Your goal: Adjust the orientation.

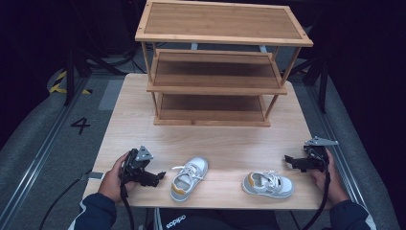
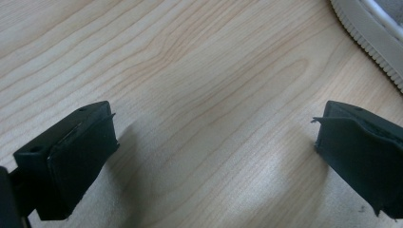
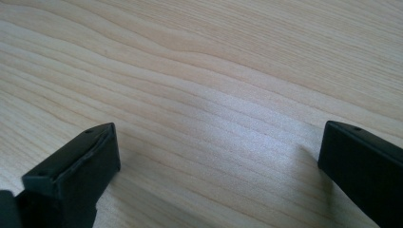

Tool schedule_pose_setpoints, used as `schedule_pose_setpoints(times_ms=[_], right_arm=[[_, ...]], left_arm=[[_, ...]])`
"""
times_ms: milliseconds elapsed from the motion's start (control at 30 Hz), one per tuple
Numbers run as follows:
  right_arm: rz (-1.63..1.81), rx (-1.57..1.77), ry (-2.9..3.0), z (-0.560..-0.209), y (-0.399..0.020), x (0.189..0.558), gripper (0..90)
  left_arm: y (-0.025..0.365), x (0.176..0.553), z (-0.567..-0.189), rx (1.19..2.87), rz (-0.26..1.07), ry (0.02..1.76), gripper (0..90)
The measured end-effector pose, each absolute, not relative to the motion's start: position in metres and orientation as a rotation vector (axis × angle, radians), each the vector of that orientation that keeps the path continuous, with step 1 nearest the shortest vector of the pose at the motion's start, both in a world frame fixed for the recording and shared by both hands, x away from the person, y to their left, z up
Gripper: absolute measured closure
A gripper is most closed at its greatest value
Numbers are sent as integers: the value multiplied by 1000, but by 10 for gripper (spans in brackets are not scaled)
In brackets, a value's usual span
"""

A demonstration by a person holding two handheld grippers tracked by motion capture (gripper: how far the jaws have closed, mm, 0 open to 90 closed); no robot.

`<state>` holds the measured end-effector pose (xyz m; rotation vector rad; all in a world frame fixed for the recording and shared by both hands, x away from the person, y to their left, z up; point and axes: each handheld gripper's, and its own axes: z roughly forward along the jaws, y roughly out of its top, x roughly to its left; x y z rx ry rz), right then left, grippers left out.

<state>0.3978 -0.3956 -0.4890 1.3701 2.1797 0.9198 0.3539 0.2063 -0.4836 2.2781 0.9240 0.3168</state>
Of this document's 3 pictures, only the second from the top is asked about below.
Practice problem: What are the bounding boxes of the grey ribbed round container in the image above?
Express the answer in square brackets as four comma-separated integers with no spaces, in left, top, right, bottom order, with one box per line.
[329,0,403,95]

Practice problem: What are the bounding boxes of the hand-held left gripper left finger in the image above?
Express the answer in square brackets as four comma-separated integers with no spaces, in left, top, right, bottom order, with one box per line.
[12,100,121,221]

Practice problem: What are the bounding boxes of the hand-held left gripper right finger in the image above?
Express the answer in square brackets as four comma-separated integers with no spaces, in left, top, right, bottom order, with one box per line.
[311,100,403,220]

